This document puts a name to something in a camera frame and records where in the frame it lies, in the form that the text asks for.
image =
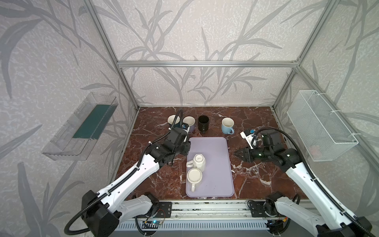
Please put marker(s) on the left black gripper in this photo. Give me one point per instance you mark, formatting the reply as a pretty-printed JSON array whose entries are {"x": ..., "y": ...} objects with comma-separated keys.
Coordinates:
[{"x": 187, "y": 145}]

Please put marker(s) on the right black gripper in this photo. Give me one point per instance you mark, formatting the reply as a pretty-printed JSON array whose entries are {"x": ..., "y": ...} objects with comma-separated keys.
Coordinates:
[{"x": 246, "y": 154}]

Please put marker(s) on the dark green mug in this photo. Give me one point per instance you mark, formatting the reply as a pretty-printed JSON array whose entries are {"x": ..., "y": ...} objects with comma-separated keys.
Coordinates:
[{"x": 174, "y": 121}]

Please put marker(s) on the lavender mug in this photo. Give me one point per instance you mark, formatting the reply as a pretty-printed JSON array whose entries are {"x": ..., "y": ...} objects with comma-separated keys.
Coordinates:
[{"x": 190, "y": 121}]

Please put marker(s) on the white faceted mug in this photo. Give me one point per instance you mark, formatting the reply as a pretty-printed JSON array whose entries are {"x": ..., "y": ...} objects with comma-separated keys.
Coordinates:
[{"x": 198, "y": 162}]

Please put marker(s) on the black enamel mug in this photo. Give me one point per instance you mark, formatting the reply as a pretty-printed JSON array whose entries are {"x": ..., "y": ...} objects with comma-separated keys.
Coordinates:
[{"x": 203, "y": 123}]

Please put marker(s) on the light blue mug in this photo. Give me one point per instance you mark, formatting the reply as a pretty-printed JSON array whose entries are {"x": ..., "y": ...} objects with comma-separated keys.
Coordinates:
[{"x": 228, "y": 126}]

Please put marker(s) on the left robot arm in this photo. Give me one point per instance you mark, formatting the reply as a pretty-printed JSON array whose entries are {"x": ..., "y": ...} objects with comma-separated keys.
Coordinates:
[{"x": 117, "y": 192}]

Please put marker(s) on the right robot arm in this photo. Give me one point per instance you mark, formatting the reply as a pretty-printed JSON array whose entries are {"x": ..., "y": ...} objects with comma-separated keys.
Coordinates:
[{"x": 333, "y": 220}]

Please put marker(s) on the cream round mug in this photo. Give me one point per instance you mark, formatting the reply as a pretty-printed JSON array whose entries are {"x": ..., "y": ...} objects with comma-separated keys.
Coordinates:
[{"x": 194, "y": 177}]

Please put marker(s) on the lavender plastic tray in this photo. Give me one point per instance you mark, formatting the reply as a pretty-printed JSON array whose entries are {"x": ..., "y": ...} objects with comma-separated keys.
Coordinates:
[{"x": 217, "y": 179}]

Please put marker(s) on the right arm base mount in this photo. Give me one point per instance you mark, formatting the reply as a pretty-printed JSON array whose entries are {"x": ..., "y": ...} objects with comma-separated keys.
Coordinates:
[{"x": 262, "y": 209}]

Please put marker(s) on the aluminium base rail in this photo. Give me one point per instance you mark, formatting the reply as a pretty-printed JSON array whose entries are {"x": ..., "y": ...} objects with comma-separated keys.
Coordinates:
[{"x": 196, "y": 209}]

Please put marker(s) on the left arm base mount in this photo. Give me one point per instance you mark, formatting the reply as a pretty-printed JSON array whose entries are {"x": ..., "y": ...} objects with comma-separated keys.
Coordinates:
[{"x": 160, "y": 210}]

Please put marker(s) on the white wire mesh basket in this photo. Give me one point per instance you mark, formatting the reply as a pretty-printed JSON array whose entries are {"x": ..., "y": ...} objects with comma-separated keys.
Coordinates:
[{"x": 323, "y": 133}]

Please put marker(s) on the aluminium cage frame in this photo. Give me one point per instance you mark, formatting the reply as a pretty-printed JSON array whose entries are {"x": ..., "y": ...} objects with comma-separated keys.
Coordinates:
[{"x": 296, "y": 65}]

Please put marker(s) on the clear acrylic wall shelf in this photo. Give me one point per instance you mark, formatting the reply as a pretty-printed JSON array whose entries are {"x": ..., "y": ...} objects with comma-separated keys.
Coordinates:
[{"x": 78, "y": 136}]

